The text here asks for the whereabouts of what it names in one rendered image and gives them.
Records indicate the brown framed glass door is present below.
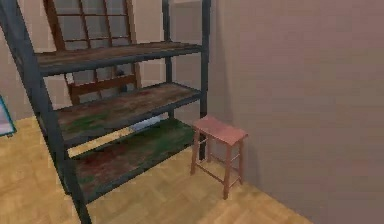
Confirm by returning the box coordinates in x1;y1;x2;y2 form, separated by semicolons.
43;0;143;106

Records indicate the dark metal shelf unit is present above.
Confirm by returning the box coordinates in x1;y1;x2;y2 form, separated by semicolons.
0;0;212;224

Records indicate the teal framed panel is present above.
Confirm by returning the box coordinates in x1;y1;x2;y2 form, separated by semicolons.
0;95;18;138

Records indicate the red wooden stool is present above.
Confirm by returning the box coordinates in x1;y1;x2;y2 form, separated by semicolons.
189;115;250;201

